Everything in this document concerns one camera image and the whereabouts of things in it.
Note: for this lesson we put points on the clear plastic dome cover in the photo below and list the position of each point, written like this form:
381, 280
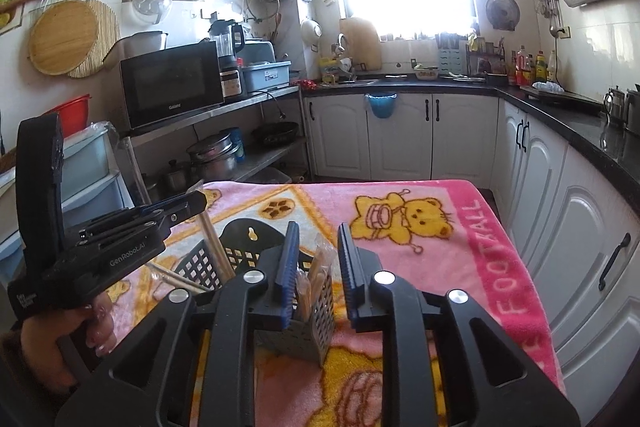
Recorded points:
152, 2

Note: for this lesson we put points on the bunch of chopsticks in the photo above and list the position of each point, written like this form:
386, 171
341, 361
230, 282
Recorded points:
317, 277

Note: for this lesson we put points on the yellow sink caddy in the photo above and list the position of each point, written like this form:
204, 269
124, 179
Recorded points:
335, 72

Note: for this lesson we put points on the person's left hand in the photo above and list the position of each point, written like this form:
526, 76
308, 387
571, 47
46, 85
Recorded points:
45, 347

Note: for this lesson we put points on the black blender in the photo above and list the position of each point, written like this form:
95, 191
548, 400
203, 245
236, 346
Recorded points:
227, 42

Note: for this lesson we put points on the wicker basket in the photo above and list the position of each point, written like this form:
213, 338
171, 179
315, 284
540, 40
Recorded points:
7, 159

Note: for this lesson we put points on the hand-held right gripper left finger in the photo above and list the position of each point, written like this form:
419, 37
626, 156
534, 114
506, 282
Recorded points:
286, 267

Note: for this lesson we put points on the black cooktop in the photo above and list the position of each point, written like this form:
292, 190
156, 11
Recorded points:
570, 99

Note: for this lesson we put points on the white hanging colander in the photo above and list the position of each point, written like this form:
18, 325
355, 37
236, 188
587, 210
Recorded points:
310, 32

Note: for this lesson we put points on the round wall vent fan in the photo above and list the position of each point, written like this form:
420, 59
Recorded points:
502, 12

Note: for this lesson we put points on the translucent plastic container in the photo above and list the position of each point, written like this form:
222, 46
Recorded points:
147, 44

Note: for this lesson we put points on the blue hanging bin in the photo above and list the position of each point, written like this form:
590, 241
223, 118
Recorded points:
380, 107

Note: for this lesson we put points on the red chili peppers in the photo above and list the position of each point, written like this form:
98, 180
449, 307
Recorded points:
305, 83

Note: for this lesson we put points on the black spice rack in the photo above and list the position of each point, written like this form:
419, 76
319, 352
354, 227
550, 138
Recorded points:
487, 57

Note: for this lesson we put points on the red plastic basin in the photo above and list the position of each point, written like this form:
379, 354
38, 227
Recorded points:
75, 112

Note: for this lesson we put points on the bowl of vegetables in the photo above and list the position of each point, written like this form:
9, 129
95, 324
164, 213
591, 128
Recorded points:
426, 73

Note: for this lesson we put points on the steel kitchen shelf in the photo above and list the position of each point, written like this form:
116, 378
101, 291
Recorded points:
240, 102

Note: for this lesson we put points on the blue plastic drawer cabinet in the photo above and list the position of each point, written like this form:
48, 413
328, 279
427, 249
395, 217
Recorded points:
85, 162

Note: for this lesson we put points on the black wok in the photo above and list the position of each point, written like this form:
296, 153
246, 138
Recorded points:
275, 133

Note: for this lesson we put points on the blue-lid jar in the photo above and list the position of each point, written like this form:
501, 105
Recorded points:
237, 147

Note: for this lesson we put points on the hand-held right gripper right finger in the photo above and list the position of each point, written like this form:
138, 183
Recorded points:
350, 277

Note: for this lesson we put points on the green plastic utensil basket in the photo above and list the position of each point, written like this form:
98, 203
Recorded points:
312, 332

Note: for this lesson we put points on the round straw mat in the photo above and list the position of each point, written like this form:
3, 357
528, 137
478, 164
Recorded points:
107, 42

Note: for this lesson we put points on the red-capped sauce bottle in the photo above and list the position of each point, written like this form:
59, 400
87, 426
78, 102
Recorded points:
522, 69

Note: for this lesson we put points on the black countertop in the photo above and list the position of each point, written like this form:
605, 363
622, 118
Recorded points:
575, 122

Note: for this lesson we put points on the single chopstick pair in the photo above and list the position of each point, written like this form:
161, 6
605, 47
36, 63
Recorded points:
216, 247

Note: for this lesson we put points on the round bamboo board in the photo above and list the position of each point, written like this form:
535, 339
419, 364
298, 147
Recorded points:
60, 37

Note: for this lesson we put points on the white cloth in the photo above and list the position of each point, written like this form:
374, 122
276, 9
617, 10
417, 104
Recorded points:
547, 87

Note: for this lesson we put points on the wooden cutting board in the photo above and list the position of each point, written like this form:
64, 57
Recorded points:
362, 44

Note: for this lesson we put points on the steel faucet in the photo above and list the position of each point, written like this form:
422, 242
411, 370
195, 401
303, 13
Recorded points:
341, 44

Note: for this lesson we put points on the glass french press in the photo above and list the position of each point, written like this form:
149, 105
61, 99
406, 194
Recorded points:
614, 104

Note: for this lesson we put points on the wall socket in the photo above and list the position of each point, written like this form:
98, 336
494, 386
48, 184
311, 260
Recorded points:
563, 32

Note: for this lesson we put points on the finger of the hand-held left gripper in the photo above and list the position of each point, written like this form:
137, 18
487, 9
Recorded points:
185, 213
175, 201

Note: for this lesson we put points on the stacked steel pots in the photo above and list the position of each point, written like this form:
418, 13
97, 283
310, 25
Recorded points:
212, 157

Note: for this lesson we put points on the pink bear printed blanket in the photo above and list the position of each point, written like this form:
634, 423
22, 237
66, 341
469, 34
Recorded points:
450, 232

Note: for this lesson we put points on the dark green pot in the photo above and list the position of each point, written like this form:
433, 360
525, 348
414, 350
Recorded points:
634, 109

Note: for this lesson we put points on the black microwave oven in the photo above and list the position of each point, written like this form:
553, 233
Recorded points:
170, 84

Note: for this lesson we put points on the teal knife block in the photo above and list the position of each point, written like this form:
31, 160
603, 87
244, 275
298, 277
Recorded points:
450, 59

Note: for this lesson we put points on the hanging small ladles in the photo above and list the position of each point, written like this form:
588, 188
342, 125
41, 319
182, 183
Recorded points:
547, 2

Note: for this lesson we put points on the grey plastic dish box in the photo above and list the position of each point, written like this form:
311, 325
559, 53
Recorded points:
265, 77

